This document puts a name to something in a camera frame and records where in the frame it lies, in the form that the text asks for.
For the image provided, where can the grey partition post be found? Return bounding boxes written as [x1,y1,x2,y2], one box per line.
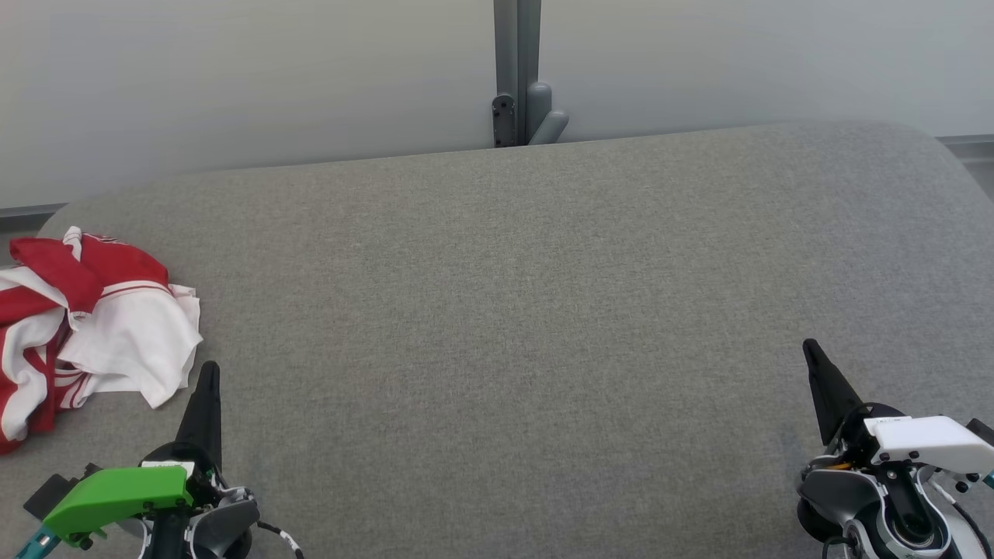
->
[493,0,543,147]

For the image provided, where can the red and white striped shirt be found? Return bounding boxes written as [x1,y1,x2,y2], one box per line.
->
[8,226,204,410]

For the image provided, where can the grey rounded post foot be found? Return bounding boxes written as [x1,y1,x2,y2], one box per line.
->
[527,82,570,146]

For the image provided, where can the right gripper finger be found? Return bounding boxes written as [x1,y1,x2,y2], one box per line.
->
[801,339,864,446]

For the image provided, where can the red shorts with white trim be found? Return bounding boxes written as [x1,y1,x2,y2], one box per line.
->
[0,264,88,456]

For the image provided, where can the teal cable connector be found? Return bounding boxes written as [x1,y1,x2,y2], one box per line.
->
[11,526,61,559]

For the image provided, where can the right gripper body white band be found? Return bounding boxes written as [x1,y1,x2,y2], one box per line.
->
[834,401,994,477]

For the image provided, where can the thin black cable white label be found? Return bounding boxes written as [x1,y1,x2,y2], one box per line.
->
[255,519,306,559]

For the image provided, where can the dark metal post bracket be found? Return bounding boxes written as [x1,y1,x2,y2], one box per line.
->
[491,93,518,148]

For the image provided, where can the grey partition base rail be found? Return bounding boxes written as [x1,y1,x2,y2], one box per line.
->
[935,134,994,165]
[0,203,68,234]

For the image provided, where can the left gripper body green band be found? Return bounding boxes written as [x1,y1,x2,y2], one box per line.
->
[42,442,235,545]

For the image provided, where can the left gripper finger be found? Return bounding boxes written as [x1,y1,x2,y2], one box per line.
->
[175,360,223,467]

